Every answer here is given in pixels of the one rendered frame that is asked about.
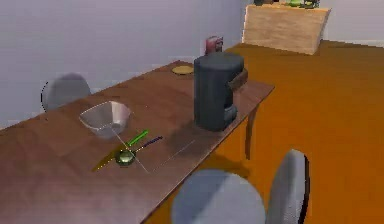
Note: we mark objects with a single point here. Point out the dark grey coffee machine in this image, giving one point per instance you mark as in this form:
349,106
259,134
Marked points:
213,93

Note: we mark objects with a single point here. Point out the tan round plate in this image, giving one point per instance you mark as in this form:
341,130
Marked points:
182,70

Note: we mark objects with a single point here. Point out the red jar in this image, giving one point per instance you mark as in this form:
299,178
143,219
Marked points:
213,45

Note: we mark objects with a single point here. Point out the small round ladle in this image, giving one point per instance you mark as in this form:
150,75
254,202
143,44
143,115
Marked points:
126,156

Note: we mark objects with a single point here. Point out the clear glass bowl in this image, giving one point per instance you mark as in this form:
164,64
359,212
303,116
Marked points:
106,119

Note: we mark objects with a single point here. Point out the grey round chair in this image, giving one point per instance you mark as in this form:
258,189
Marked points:
240,196
65,90

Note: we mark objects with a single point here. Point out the light wooden cabinet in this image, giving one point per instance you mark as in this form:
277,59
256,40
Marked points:
283,28

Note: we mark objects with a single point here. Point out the brown wooden table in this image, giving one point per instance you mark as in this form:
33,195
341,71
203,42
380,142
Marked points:
66,180

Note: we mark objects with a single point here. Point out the green plant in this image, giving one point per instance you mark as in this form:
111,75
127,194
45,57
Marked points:
296,3

